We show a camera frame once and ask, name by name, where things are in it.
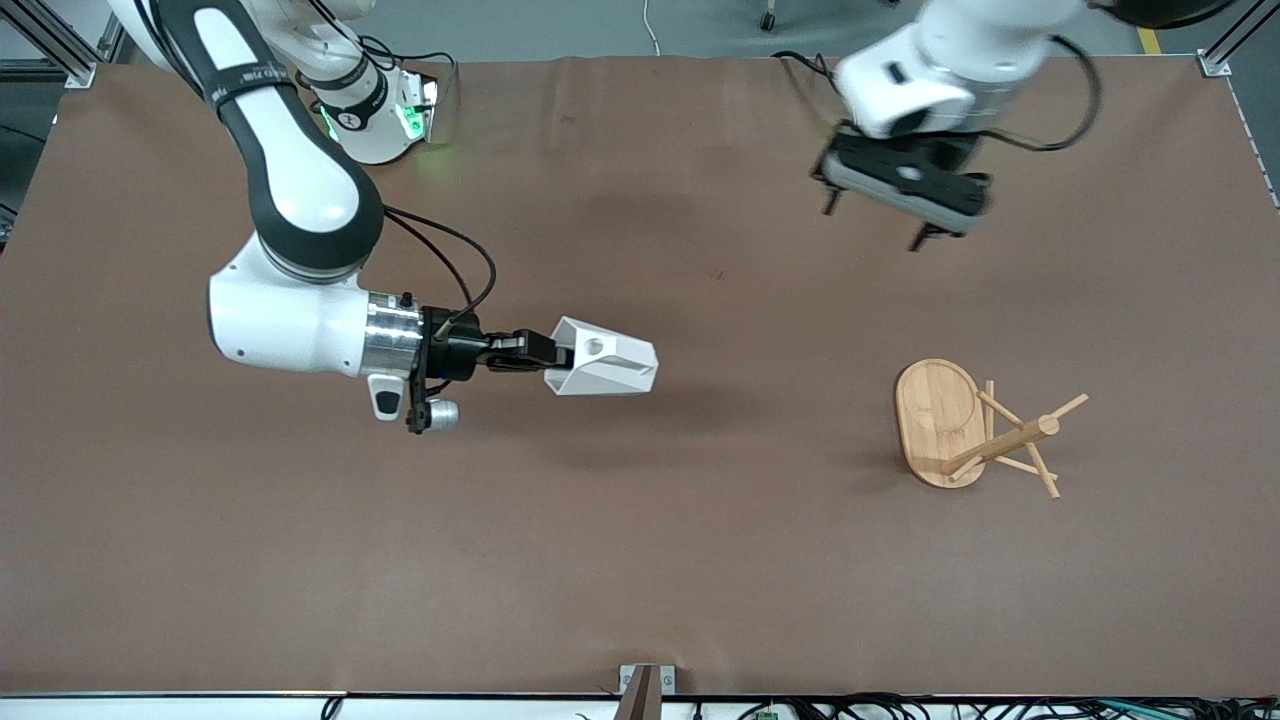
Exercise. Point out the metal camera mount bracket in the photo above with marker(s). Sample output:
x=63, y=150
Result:
x=645, y=690

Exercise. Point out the black caster wheel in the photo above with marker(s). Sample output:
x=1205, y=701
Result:
x=768, y=20

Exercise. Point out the wooden cup rack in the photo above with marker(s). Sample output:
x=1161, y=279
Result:
x=935, y=420

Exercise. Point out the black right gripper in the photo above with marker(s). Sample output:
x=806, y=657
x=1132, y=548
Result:
x=455, y=357

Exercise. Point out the brown table cover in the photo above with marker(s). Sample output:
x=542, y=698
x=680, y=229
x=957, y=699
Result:
x=640, y=500

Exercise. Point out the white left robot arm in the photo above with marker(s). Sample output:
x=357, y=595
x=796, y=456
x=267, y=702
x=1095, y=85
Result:
x=930, y=70

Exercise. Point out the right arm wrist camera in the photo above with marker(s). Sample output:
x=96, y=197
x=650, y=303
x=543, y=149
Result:
x=442, y=414

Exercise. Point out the white faceted cup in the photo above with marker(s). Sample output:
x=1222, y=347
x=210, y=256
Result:
x=610, y=365

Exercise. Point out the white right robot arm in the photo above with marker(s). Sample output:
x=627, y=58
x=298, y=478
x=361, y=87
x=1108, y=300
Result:
x=300, y=200

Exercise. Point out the aluminium frame profile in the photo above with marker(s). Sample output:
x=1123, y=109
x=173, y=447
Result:
x=60, y=50
x=1214, y=66

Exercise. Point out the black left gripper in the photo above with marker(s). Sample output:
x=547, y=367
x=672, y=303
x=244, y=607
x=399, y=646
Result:
x=954, y=149

